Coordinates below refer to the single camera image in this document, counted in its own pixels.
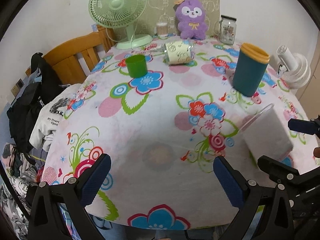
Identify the clear cup with white paper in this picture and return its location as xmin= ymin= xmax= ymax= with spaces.
xmin=240 ymin=103 xmax=293 ymax=161

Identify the cartoon printed cup lying down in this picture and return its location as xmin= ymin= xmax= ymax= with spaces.
xmin=164 ymin=40 xmax=194 ymax=65

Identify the small green plastic cup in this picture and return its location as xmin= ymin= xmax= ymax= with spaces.
xmin=125 ymin=54 xmax=148 ymax=78

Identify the person's right hand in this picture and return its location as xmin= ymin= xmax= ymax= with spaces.
xmin=313 ymin=147 xmax=320 ymax=158

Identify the patterned clothes pile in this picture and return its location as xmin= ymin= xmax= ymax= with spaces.
xmin=1 ymin=143 xmax=38 ymax=239

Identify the white standing fan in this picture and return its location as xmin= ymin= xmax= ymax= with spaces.
xmin=277 ymin=45 xmax=311 ymax=89

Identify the floral tablecloth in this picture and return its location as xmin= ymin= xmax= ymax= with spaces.
xmin=42 ymin=38 xmax=307 ymax=230

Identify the teal tumbler with yellow rim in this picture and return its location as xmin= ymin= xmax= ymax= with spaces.
xmin=232 ymin=42 xmax=270 ymax=97

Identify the black garment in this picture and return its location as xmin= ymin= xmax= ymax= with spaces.
xmin=7 ymin=53 xmax=63 ymax=153

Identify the white printed t-shirt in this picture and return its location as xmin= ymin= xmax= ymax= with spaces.
xmin=29 ymin=97 xmax=69 ymax=152

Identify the glass jar with black lid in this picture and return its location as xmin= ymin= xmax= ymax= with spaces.
xmin=214 ymin=15 xmax=237 ymax=45

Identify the wooden chair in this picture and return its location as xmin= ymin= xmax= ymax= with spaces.
xmin=24 ymin=24 xmax=117 ymax=86

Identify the purple plush bunny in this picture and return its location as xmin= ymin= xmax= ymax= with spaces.
xmin=175 ymin=0 xmax=208 ymax=40

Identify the cotton swab container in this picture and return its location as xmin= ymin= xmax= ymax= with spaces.
xmin=156 ymin=22 xmax=169 ymax=37

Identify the green desk fan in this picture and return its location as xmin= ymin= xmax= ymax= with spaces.
xmin=88 ymin=0 xmax=152 ymax=49

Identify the wall socket panel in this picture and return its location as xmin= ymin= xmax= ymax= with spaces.
xmin=11 ymin=79 xmax=24 ymax=98

